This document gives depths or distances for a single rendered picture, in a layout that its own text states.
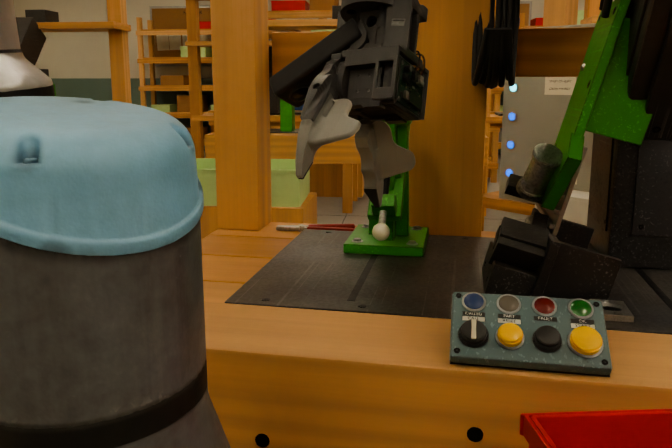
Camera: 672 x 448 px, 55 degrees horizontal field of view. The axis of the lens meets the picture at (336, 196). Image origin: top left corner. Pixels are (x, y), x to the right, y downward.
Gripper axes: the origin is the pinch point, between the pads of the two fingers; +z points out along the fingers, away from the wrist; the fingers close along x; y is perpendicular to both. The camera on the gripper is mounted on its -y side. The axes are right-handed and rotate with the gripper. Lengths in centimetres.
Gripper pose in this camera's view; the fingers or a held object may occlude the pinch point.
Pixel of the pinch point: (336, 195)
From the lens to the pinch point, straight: 63.9
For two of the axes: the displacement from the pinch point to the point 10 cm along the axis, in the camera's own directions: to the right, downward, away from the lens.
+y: 8.4, 0.2, -5.3
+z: -1.2, 9.8, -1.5
